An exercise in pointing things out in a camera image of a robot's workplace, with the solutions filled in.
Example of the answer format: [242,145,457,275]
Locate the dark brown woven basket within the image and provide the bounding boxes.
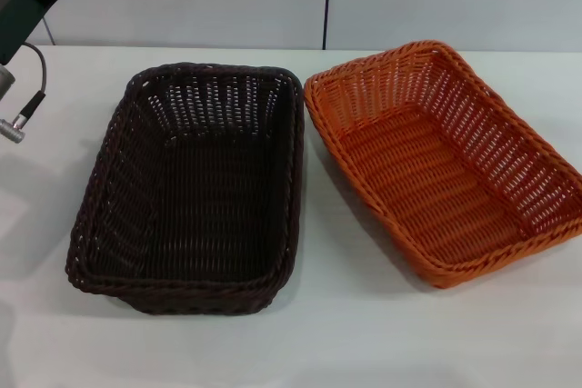
[65,60,306,316]

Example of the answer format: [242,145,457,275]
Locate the orange woven basket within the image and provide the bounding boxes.
[303,38,582,292]

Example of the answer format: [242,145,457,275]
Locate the black cable with silver plug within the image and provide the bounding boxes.
[0,41,48,134]

